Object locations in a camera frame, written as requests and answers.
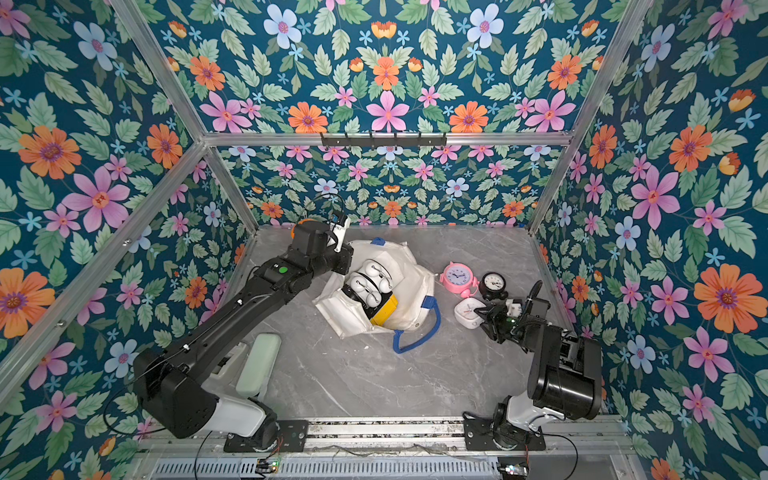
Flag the white vented cable duct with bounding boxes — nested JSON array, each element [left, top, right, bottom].
[[146, 457, 501, 479]]

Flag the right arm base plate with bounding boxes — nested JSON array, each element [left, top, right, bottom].
[[462, 412, 546, 452]]

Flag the black hook rail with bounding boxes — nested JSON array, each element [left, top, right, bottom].
[[320, 133, 448, 148]]

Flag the white canvas bag blue handles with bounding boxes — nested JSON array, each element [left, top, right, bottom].
[[313, 238, 442, 354]]

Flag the yellow alarm clock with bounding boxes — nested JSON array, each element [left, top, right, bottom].
[[370, 295, 399, 326]]

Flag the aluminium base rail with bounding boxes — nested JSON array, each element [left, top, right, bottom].
[[136, 415, 635, 461]]

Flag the orange plush toy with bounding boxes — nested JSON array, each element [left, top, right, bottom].
[[291, 218, 311, 239]]

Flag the white black twin-bell alarm clock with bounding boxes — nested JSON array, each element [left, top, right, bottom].
[[342, 259, 393, 311]]

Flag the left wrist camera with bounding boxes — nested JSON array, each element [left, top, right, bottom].
[[332, 213, 351, 253]]

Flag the pink alarm clock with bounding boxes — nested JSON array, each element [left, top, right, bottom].
[[439, 262, 479, 299]]

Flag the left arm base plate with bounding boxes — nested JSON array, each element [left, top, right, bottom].
[[223, 420, 309, 453]]

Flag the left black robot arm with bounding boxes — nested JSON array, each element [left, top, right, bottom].
[[134, 213, 353, 450]]

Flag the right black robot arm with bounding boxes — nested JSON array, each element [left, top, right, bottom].
[[472, 296, 602, 449]]

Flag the aluminium cage frame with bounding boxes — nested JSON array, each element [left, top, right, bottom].
[[0, 0, 655, 409]]

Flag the white square alarm clock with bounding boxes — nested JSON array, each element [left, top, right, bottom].
[[454, 297, 486, 330]]

